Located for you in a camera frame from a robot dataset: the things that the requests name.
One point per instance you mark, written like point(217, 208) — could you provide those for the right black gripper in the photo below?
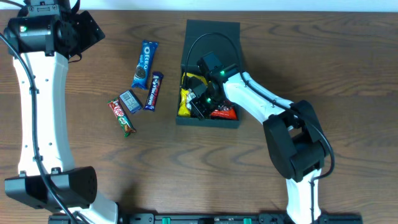
point(197, 101)

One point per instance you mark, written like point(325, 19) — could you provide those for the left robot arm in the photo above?
point(42, 40)

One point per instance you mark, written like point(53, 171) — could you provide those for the yellow sunflower seed bag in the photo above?
point(184, 106)

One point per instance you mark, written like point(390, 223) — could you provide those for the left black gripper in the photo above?
point(87, 32)

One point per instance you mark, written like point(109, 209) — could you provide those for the blue Oreo cookie pack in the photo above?
point(144, 64)

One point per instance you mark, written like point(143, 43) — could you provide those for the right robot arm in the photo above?
point(296, 143)

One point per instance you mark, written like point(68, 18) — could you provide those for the red green KitKat bar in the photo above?
point(122, 117)

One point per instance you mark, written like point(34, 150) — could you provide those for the black mounting rail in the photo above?
point(262, 218)

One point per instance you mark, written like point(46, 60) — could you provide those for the small dark blue carton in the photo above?
point(131, 101)

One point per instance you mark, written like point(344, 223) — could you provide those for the black gift box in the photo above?
point(202, 37)

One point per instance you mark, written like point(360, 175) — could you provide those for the red dried fruit bag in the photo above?
point(225, 112)

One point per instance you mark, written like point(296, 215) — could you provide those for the Dairy Milk chocolate bar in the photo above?
point(152, 97)

